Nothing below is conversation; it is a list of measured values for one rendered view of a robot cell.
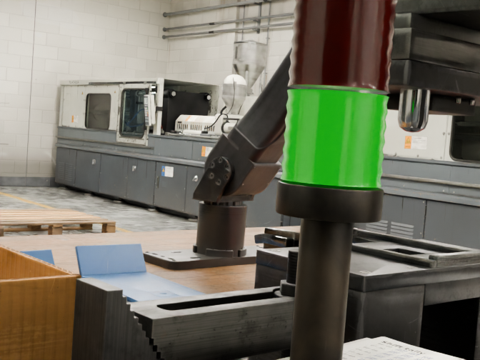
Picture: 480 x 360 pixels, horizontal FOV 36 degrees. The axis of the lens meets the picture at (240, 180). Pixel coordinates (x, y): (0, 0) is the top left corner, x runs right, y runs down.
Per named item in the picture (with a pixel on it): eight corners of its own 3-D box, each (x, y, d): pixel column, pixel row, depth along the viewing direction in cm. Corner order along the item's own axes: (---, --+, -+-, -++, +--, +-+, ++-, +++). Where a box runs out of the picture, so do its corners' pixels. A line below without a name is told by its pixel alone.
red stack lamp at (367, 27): (333, 93, 31) (341, 11, 31) (410, 94, 28) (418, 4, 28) (266, 84, 28) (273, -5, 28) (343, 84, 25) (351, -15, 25)
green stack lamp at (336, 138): (327, 178, 31) (333, 97, 31) (402, 188, 28) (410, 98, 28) (259, 176, 28) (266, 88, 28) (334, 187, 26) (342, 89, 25)
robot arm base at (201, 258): (296, 202, 101) (261, 196, 106) (176, 203, 88) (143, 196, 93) (291, 261, 101) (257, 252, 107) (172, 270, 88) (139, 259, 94)
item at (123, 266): (137, 272, 75) (139, 243, 75) (228, 307, 63) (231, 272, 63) (73, 276, 71) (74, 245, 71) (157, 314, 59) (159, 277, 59)
